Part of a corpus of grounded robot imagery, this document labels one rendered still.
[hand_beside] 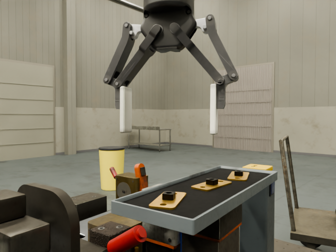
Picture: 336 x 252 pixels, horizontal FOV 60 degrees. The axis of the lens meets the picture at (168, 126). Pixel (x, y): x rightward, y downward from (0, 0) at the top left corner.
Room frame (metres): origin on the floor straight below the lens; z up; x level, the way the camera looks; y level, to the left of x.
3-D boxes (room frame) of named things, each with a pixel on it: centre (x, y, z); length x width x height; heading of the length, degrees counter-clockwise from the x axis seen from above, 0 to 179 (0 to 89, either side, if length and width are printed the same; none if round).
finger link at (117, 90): (0.46, 0.08, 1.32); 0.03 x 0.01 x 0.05; 74
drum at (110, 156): (5.19, 1.00, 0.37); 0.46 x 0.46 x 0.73
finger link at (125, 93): (0.45, 0.07, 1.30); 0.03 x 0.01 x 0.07; 164
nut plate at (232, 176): (0.61, -0.15, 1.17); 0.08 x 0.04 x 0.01; 161
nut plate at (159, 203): (0.44, 0.00, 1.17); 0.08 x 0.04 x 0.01; 164
